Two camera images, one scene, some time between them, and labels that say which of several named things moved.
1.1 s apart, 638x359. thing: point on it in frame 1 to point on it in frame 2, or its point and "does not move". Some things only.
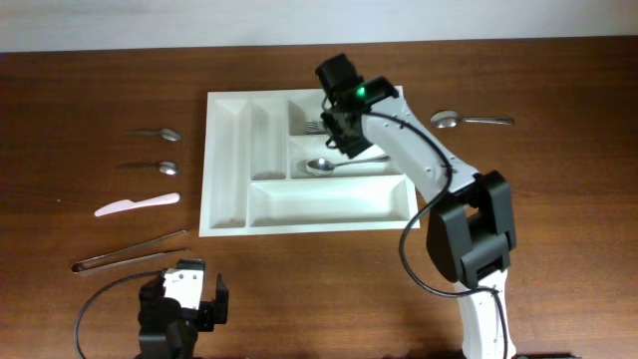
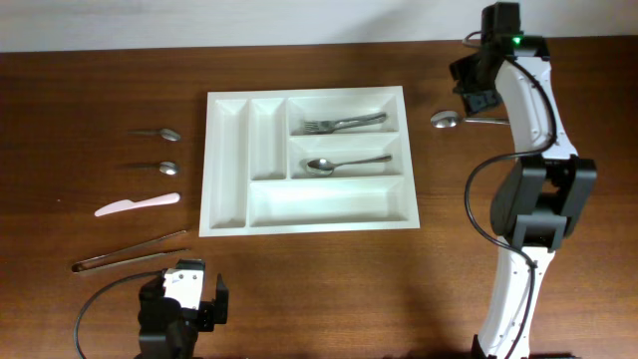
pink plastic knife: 126,204 does not move
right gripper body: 344,134 to 478,100
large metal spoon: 322,167 does not move
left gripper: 205,321 does not move
